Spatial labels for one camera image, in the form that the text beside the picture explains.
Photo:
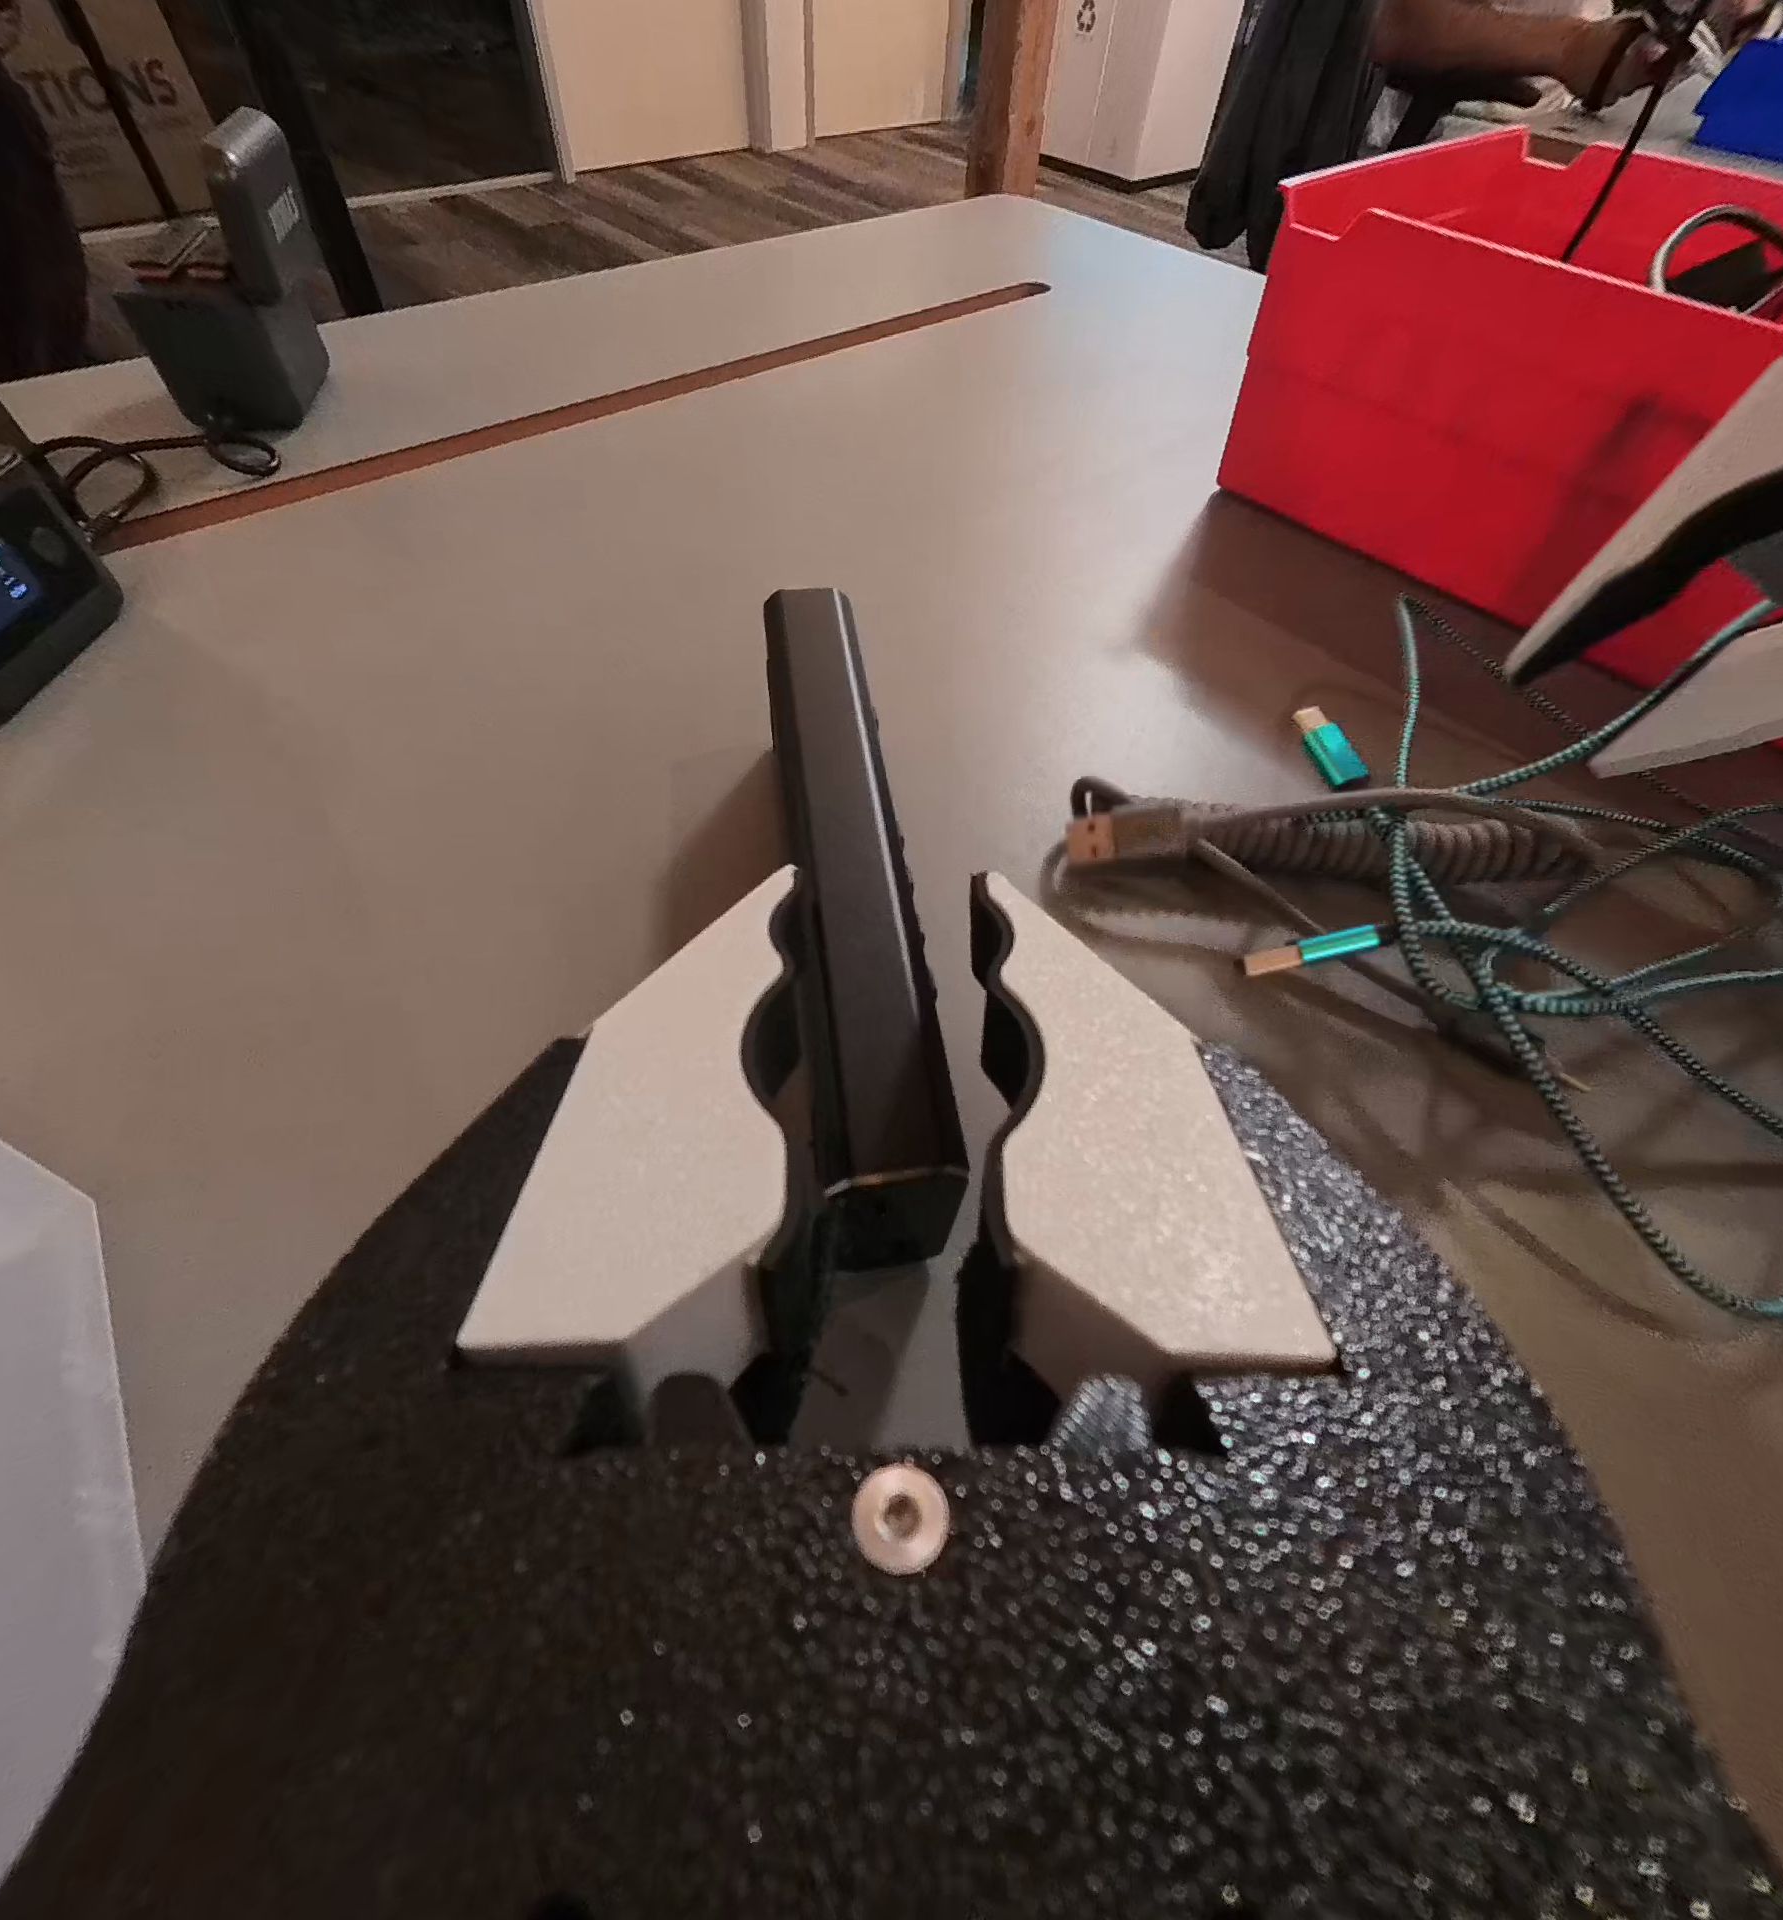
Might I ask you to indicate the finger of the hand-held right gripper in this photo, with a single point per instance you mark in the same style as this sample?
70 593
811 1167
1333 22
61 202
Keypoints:
1717 484
1746 692

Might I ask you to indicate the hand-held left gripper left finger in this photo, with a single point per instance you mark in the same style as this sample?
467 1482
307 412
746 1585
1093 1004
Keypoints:
631 1154

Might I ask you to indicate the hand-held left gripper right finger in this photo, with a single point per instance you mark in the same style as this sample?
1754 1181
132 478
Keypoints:
1132 1188

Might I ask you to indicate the black usb hub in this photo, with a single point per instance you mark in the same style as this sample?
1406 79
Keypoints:
846 840

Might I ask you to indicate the teal usb adapter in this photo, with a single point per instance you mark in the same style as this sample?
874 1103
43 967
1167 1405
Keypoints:
1326 746

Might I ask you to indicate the red plastic bin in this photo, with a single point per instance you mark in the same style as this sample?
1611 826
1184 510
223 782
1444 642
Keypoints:
1430 374

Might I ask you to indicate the white recycling bin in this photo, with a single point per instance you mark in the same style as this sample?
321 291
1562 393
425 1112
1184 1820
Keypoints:
1132 91

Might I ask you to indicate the white box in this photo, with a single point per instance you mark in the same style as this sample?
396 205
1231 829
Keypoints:
10 1499

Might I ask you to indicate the black power station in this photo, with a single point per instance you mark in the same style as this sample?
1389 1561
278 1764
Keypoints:
18 600

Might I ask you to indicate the grey battery charger dock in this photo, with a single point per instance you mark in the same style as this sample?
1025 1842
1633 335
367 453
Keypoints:
254 226

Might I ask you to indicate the white double door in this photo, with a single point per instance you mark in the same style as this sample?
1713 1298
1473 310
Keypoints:
774 63

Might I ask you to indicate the printed cardboard box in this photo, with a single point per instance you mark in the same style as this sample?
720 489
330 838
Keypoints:
110 135

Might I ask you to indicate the wooden post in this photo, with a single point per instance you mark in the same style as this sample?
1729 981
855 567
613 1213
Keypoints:
1012 91

